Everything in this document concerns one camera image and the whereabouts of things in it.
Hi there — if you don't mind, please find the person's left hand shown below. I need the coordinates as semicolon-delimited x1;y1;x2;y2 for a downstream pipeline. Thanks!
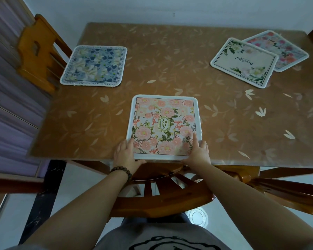
113;138;147;177

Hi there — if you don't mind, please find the person's right hand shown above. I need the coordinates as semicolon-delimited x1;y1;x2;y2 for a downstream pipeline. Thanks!
181;133;212;176

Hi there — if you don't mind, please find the person's right forearm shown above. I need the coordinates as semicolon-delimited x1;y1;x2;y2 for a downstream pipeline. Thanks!
195;164;313;250

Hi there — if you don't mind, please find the person's left forearm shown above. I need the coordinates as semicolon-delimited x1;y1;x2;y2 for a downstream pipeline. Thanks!
22;171;131;250

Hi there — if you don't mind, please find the wooden chair with curved back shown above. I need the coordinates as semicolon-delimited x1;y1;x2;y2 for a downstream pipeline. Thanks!
107;163;217;219

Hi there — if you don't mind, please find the grey shirt with black print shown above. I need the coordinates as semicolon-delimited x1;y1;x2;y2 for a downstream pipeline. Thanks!
5;218;313;250

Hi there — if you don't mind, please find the brown leaf-patterned table cover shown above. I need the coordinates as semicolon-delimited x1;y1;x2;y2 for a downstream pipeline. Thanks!
28;22;313;169

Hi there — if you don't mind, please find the blue floral placemat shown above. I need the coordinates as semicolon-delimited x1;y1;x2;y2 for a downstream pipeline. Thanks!
60;45;128;88

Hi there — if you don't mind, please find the white placemat with green leaves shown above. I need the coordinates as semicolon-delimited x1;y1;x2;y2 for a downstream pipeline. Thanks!
210;37;279;89

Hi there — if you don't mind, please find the red and pink floral placemat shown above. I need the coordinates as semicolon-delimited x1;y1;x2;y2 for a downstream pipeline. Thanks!
243;30;310;73

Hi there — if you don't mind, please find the wooden chair with slotted back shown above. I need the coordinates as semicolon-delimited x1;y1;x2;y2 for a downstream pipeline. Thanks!
17;14;73;95

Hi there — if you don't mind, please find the dark wooden bead bracelet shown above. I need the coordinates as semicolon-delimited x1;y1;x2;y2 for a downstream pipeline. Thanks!
110;166;133;183

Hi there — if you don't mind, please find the purple cabinet with wooden frame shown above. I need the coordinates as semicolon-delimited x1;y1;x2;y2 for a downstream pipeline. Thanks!
0;0;52;194

